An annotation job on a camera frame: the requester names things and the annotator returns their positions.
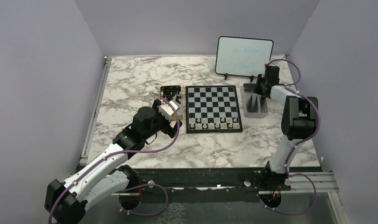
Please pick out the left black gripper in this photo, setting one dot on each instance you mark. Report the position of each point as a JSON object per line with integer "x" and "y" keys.
{"x": 168, "y": 129}

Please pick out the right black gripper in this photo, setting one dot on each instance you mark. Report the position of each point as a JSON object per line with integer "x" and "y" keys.
{"x": 256, "y": 89}

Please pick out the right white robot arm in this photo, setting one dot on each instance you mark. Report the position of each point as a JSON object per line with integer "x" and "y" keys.
{"x": 299, "y": 124}

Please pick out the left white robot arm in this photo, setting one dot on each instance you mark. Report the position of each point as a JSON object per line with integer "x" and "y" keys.
{"x": 68, "y": 201}

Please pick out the black chess pieces pile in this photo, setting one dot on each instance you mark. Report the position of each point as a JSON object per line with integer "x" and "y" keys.
{"x": 171, "y": 93}

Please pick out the lilac tin tray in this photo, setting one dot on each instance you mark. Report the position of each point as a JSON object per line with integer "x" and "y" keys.
{"x": 253, "y": 106}

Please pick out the yellow tin tray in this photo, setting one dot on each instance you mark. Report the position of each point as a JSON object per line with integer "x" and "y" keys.
{"x": 180, "y": 115}

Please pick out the small whiteboard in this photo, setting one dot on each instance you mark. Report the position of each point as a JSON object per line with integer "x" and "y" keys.
{"x": 243, "y": 57}

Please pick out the black white chessboard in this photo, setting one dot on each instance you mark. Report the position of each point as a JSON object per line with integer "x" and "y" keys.
{"x": 212, "y": 101}

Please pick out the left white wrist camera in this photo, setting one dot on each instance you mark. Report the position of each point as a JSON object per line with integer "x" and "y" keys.
{"x": 167, "y": 111}

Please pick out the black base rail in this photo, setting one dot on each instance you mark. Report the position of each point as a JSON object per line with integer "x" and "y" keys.
{"x": 210, "y": 185}

